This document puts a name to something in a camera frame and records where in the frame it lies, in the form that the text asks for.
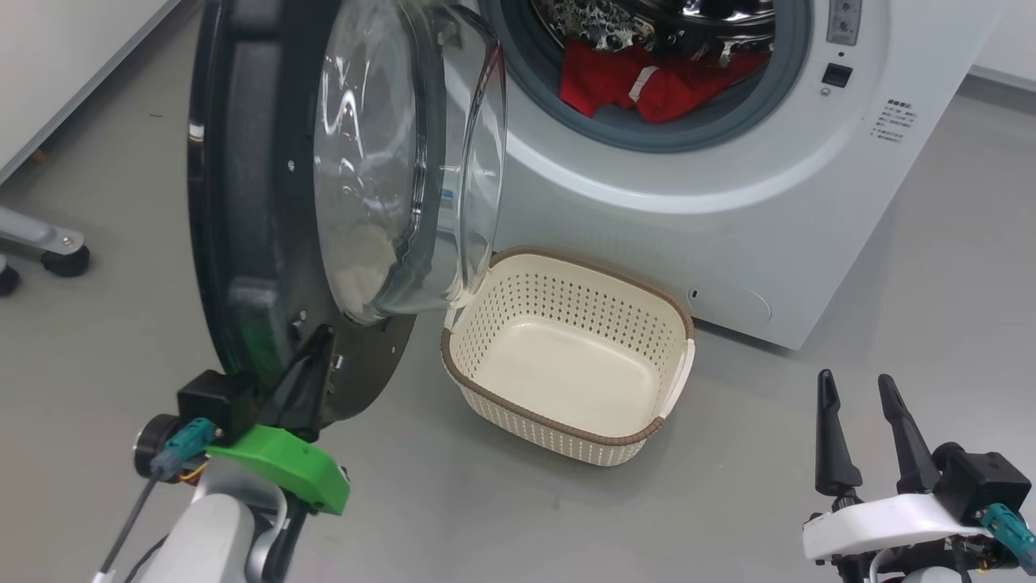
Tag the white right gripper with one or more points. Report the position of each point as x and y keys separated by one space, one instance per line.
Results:
x=882 y=526

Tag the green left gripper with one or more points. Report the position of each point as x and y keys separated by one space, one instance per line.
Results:
x=291 y=465

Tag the round dark washing machine door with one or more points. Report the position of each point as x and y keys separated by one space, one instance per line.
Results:
x=243 y=202

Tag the red garment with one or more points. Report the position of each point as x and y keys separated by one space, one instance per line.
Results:
x=599 y=81

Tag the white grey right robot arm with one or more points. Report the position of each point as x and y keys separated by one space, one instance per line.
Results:
x=923 y=576

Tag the cream perforated laundry basket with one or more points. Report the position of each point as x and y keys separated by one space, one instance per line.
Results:
x=566 y=364

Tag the white front-load washing machine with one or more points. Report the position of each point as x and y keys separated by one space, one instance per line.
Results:
x=728 y=210

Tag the white partition panel with casters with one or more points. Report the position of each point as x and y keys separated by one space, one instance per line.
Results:
x=48 y=65
x=1012 y=32

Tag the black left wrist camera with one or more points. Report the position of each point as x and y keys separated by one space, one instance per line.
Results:
x=214 y=401

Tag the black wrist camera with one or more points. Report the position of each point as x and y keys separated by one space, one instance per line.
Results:
x=979 y=482
x=214 y=401

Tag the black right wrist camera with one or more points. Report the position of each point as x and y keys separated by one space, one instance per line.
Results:
x=979 y=482

